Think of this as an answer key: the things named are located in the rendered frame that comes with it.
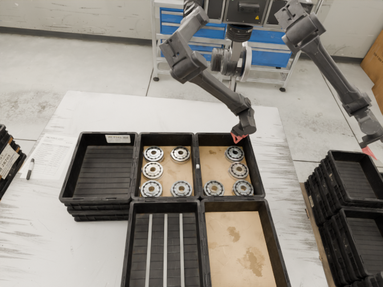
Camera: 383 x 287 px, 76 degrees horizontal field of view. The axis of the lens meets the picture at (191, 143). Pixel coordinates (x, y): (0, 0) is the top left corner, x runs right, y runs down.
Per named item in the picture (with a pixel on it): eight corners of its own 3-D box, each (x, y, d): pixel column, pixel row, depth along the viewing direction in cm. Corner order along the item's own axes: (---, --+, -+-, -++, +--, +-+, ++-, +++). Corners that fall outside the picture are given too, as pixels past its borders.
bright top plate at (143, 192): (142, 180, 120) (142, 179, 119) (163, 181, 120) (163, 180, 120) (139, 199, 113) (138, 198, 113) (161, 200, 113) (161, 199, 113)
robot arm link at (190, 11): (194, 1, 107) (184, 9, 109) (193, 11, 100) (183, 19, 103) (207, 19, 112) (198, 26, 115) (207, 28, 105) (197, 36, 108)
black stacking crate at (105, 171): (86, 146, 137) (80, 132, 128) (140, 146, 139) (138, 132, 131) (66, 213, 111) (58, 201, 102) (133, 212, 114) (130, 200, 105)
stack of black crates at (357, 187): (302, 182, 211) (328, 149, 177) (336, 184, 212) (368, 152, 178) (316, 227, 185) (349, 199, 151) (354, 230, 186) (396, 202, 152)
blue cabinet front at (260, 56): (227, 62, 297) (236, 13, 254) (285, 67, 299) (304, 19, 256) (227, 63, 295) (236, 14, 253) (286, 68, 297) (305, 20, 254)
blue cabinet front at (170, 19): (161, 56, 295) (159, 6, 253) (220, 61, 297) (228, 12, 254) (160, 57, 293) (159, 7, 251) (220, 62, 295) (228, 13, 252)
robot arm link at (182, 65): (174, 29, 71) (150, 49, 76) (202, 67, 77) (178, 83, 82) (200, 3, 106) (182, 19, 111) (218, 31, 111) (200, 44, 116)
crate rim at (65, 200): (81, 134, 130) (80, 131, 128) (138, 134, 132) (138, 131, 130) (58, 203, 104) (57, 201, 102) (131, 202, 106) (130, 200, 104)
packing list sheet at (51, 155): (42, 133, 155) (41, 132, 154) (79, 136, 155) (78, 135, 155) (15, 177, 133) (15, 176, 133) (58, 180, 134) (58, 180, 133)
